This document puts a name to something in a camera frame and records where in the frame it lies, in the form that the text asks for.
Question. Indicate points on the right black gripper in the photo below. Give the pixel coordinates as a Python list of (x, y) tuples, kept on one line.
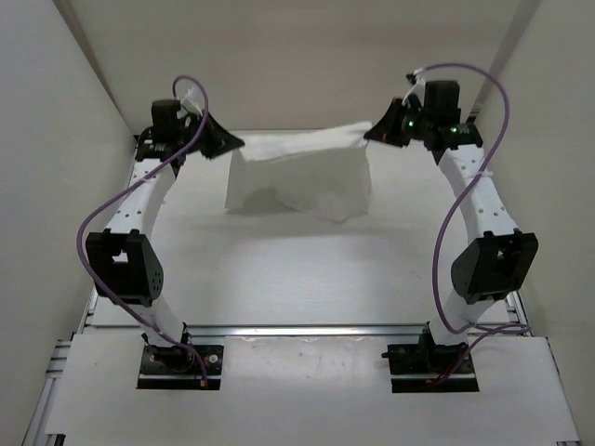
[(386, 131)]

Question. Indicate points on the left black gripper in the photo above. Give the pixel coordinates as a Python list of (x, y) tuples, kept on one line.
[(218, 140)]

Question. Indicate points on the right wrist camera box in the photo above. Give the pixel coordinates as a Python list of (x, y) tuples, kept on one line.
[(441, 102)]

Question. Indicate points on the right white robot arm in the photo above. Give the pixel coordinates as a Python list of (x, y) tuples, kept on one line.
[(498, 255)]

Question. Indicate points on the aluminium table frame rail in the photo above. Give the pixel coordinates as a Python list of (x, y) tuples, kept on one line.
[(306, 330)]

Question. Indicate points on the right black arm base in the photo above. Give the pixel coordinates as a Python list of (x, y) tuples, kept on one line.
[(427, 367)]

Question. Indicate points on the white fabric skirt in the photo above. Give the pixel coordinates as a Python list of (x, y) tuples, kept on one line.
[(323, 172)]

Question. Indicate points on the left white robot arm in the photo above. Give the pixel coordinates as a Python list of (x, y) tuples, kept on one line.
[(124, 265)]

